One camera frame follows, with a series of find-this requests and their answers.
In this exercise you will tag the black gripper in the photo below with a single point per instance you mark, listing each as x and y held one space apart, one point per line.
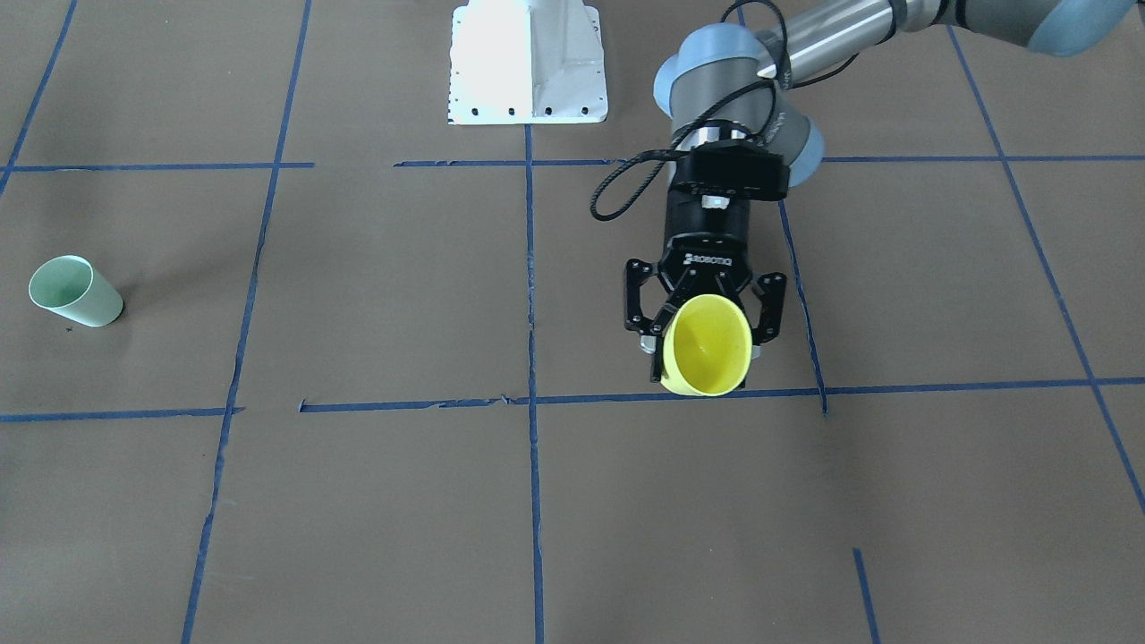
706 233

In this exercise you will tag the yellow plastic cup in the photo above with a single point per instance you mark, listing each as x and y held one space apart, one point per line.
707 348

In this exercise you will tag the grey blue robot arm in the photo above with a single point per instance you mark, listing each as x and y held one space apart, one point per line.
729 83

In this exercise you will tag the light green plastic cup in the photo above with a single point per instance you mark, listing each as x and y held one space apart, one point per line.
72 288

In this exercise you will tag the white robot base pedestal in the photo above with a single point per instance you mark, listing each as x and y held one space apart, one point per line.
525 62

